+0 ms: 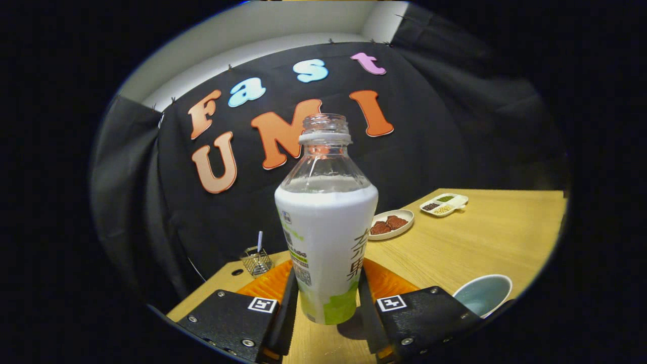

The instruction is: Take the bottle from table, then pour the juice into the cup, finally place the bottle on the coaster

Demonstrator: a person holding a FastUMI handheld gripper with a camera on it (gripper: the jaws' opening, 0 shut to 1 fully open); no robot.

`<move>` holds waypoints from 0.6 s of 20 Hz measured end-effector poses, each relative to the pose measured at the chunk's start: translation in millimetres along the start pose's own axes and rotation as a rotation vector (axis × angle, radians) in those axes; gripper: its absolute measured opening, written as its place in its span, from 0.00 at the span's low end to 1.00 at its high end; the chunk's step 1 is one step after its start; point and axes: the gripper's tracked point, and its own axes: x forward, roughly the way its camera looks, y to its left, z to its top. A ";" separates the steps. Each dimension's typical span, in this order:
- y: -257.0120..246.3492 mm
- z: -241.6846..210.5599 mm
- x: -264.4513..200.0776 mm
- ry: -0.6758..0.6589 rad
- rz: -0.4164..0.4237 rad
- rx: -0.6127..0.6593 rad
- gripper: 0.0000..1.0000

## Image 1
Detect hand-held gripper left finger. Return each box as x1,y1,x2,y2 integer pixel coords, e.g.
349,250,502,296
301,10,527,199
177,259,299,364

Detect red meat pieces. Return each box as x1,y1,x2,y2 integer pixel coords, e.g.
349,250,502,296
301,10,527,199
371,215,408,236

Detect black backdrop cloth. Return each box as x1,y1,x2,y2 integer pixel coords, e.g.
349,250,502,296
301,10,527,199
90,3,572,309

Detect clear juice bottle white label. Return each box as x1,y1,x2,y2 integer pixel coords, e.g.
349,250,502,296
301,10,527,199
274,113,379,326

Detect white cup blue inside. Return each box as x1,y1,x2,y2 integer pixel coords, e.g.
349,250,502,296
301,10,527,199
452,274,513,319

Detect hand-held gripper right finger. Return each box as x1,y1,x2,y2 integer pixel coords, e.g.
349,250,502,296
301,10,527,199
358,258,486,363

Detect metal wire utensil holder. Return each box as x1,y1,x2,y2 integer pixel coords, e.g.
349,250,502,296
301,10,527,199
241,246,274,277

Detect white divided condiment dish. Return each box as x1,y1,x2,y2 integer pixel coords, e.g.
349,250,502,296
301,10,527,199
420,193,469,218

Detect wooden table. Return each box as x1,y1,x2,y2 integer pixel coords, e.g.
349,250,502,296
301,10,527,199
167,189,568,364

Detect round white plate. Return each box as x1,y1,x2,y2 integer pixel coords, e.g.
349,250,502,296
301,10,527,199
369,209,415,241

